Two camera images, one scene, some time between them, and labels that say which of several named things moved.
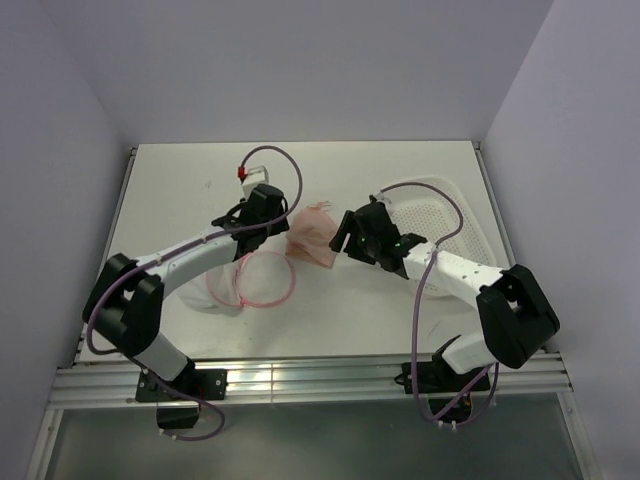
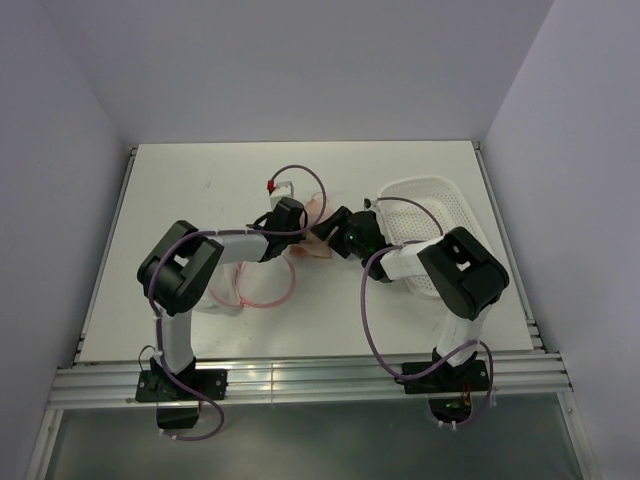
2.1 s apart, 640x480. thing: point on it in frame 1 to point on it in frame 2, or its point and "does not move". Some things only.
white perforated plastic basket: (441, 213) does not move
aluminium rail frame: (111, 385) does not move
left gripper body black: (273, 229) to (292, 239)
